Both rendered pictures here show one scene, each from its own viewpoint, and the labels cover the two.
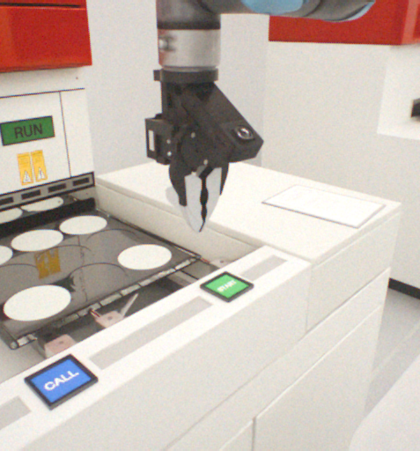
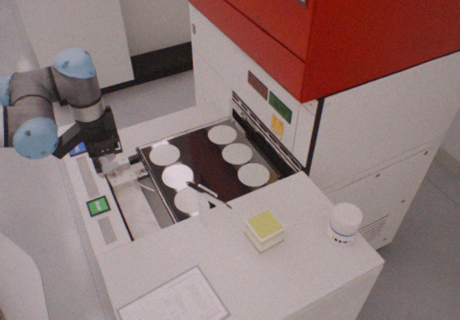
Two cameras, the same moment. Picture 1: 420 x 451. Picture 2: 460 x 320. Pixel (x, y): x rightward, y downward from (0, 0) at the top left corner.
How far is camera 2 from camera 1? 1.34 m
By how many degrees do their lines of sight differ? 86
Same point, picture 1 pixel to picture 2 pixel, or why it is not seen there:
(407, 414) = (29, 300)
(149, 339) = (83, 173)
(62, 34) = (287, 70)
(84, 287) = (169, 170)
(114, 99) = not seen: outside the picture
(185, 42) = not seen: hidden behind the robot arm
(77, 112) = (305, 125)
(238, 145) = not seen: hidden behind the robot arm
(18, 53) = (266, 63)
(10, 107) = (276, 88)
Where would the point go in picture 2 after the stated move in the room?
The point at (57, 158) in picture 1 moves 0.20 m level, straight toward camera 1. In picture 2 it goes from (288, 137) to (222, 138)
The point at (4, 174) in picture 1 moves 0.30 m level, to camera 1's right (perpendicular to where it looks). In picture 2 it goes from (266, 116) to (239, 183)
